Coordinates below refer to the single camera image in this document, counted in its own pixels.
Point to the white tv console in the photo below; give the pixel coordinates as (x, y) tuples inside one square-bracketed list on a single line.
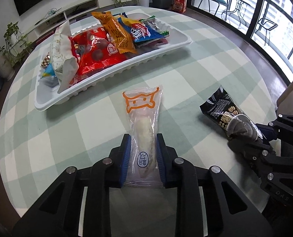
[(70, 13)]

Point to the red snack packet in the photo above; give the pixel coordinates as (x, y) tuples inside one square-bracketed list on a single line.
[(94, 53)]

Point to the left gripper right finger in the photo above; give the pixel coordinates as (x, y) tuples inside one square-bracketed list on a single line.
[(165, 157)]

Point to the white plastic tray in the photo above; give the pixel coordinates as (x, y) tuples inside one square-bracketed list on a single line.
[(46, 88)]

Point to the balcony glass table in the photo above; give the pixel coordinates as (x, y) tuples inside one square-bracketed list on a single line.
[(237, 10)]

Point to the pink snack wrapper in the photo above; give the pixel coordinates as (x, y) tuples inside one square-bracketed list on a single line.
[(152, 43)]

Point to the panda print snack packet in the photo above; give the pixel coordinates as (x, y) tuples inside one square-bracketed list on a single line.
[(49, 72)]

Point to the white pot plant left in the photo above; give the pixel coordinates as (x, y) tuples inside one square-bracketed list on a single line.
[(16, 49)]

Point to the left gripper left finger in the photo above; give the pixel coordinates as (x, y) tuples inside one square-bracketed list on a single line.
[(120, 157)]

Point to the red chocolate candy packet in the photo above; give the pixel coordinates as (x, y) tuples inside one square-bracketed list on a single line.
[(45, 62)]

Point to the blue snack packet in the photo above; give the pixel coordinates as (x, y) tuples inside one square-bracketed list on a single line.
[(139, 32)]

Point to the white paper snack bag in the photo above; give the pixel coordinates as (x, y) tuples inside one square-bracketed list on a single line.
[(64, 62)]

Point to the red gift bag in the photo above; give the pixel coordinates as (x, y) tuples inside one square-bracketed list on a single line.
[(179, 6)]

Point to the orange snack packet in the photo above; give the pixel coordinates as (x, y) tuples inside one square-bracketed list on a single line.
[(119, 36)]

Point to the green checked tablecloth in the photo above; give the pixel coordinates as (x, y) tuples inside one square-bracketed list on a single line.
[(36, 146)]

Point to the green snack packet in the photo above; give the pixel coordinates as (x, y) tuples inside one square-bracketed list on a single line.
[(151, 22)]

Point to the clear orange-print bun packet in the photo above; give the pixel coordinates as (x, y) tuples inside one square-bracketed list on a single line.
[(144, 133)]

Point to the black sesame snack packet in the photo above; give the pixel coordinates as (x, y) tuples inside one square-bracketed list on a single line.
[(221, 109)]

